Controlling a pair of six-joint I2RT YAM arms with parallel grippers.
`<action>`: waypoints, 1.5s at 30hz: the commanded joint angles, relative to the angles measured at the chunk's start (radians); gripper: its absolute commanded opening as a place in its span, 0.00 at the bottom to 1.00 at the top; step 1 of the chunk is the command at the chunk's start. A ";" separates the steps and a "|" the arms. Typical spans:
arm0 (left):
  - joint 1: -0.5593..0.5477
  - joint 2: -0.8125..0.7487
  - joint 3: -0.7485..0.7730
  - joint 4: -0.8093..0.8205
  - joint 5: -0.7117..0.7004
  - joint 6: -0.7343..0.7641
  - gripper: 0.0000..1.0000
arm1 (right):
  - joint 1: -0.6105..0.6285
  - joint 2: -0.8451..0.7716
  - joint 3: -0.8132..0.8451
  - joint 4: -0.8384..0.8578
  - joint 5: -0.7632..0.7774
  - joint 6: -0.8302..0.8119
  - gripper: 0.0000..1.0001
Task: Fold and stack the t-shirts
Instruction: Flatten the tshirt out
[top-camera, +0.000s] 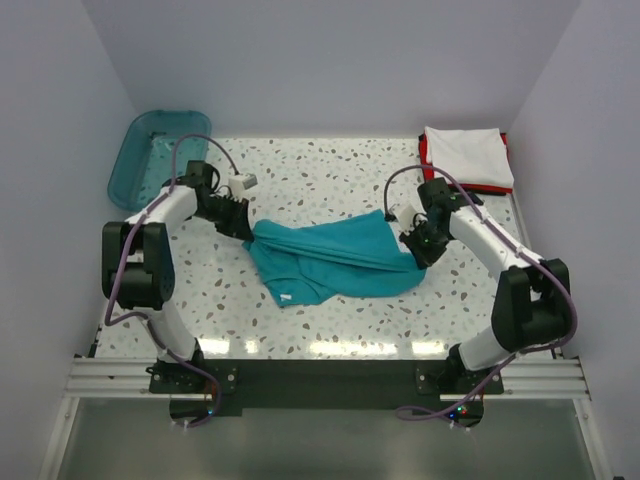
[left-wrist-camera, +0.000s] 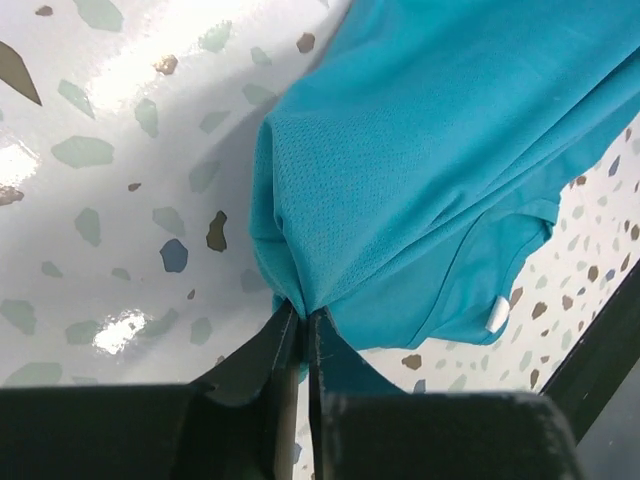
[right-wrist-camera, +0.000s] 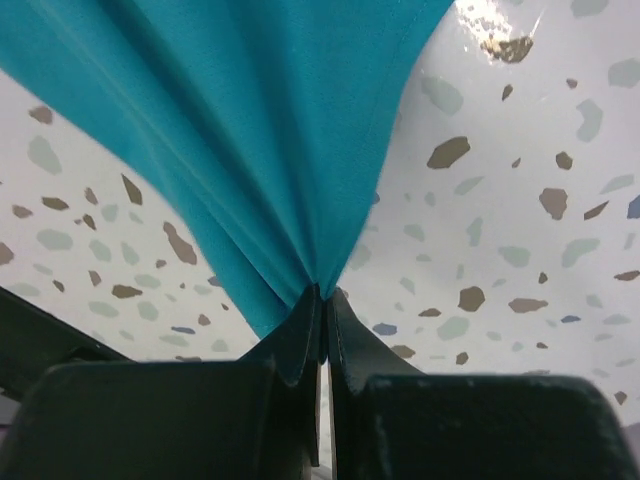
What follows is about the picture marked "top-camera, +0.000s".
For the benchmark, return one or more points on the teal t shirt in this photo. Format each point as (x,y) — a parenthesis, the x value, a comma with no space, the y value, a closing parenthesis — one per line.
(356,257)

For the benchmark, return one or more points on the teal translucent plastic bin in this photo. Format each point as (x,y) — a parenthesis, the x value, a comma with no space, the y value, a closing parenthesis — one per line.
(145,162)

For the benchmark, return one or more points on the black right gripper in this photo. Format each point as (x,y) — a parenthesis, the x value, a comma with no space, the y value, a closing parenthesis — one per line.
(424,257)

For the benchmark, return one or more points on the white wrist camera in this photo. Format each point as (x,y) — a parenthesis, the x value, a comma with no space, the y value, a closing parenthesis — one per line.
(405,217)
(239,183)

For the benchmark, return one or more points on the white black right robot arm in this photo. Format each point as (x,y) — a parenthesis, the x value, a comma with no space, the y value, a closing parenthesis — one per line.
(532,306)

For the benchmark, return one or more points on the aluminium extrusion rail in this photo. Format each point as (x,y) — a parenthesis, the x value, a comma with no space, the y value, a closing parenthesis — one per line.
(536,379)

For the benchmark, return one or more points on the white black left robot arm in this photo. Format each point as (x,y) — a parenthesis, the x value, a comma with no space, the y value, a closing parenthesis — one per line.
(138,276)

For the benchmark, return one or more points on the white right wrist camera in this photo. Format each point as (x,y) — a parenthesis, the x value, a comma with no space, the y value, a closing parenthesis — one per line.
(405,217)

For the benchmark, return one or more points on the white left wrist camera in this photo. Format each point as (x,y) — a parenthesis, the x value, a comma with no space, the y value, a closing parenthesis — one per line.
(239,183)

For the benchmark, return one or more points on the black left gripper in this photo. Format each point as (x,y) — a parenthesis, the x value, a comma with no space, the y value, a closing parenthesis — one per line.
(238,225)

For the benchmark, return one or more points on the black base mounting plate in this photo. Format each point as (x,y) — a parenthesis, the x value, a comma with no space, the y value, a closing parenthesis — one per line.
(334,385)

